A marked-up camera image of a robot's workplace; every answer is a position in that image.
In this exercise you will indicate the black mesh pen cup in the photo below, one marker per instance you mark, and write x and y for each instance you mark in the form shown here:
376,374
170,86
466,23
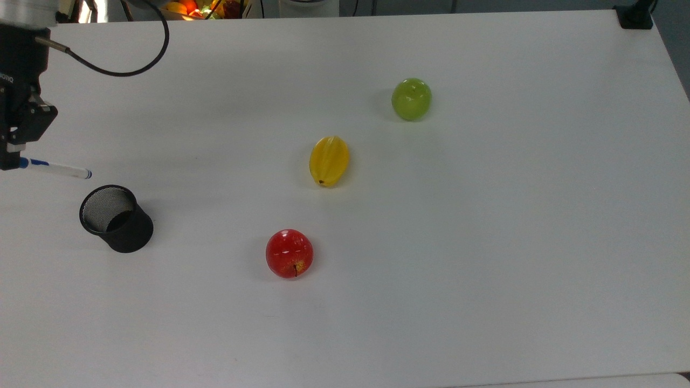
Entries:
129,234

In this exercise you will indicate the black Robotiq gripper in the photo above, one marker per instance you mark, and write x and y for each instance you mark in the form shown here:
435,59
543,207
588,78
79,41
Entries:
19,64

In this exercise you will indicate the green toy apple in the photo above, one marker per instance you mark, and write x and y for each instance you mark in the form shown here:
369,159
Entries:
411,99

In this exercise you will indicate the black table clamp mount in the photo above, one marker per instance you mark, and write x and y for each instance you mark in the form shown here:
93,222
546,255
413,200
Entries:
635,17

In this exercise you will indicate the bowl of toy fruits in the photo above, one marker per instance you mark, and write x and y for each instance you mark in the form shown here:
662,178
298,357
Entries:
186,7

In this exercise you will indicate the wooden board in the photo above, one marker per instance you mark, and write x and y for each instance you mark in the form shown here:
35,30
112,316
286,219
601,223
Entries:
64,13

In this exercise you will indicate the red toy apple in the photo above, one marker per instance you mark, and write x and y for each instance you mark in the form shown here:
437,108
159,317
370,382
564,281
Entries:
289,253

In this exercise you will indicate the yellow toy starfruit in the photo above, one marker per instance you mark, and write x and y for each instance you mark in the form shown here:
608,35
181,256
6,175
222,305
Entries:
329,160

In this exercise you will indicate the blue and white marker pen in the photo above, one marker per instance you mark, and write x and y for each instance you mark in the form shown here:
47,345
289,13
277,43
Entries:
56,169

